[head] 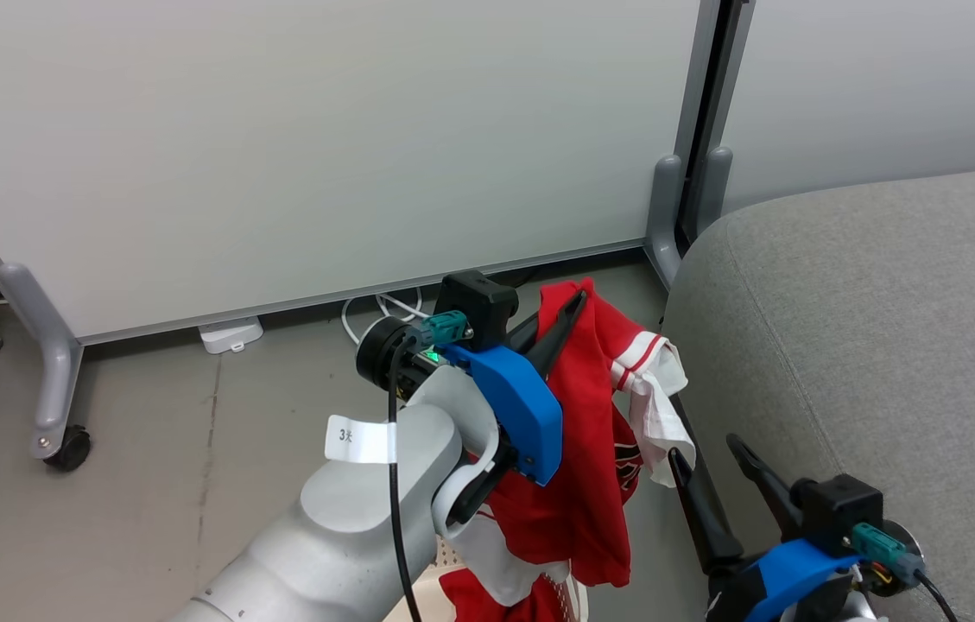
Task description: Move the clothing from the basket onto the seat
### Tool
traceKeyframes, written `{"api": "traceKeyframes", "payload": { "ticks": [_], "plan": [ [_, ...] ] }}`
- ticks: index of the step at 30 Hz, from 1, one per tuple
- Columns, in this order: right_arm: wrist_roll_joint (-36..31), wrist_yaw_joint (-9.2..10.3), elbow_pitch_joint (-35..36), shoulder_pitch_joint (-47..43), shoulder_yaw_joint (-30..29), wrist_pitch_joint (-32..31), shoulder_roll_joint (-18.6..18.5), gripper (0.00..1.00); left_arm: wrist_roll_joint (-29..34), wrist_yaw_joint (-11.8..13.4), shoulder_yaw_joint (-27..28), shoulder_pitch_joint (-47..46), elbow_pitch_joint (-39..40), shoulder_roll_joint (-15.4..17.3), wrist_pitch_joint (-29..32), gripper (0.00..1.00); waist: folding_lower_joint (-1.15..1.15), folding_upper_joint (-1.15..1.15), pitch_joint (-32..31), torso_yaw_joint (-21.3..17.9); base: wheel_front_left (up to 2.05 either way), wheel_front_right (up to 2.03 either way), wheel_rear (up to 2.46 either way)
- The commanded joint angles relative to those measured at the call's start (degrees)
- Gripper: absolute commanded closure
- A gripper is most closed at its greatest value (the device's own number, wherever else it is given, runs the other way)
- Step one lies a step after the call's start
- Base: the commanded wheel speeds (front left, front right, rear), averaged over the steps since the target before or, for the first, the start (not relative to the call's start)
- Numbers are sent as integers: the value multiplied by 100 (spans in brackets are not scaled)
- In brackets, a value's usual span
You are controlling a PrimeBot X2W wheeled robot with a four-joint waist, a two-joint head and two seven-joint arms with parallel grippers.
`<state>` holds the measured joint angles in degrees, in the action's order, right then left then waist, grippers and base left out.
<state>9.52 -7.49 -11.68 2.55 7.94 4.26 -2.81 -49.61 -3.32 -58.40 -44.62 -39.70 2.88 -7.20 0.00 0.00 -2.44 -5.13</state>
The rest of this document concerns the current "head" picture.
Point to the wide white partition panel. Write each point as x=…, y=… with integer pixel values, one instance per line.
x=323, y=147

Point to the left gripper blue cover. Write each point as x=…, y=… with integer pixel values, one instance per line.
x=522, y=406

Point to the narrow white partition panel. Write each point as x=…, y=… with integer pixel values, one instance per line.
x=884, y=86

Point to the white power adapter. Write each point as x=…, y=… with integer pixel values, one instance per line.
x=231, y=334

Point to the short grey partition foot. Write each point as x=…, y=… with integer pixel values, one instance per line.
x=718, y=186
x=664, y=216

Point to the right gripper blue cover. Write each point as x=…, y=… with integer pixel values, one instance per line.
x=789, y=579

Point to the long grey partition foot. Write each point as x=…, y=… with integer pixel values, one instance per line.
x=55, y=363

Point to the white paper label tag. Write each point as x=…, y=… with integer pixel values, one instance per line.
x=357, y=439

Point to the grey fabric sofa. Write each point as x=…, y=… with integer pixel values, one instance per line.
x=884, y=345

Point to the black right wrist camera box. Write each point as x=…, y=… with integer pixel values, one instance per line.
x=837, y=505

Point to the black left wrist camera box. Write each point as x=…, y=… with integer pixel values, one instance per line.
x=478, y=302

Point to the red and white garment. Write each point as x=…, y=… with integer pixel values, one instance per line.
x=591, y=449

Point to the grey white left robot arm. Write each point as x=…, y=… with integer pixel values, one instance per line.
x=349, y=536

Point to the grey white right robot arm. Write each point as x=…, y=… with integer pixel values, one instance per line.
x=858, y=609

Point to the cream perforated laundry basket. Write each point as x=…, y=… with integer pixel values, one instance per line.
x=428, y=600

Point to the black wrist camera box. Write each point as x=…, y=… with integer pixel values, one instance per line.
x=478, y=302
x=837, y=505

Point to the black caster wheel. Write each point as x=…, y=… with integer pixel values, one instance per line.
x=72, y=449

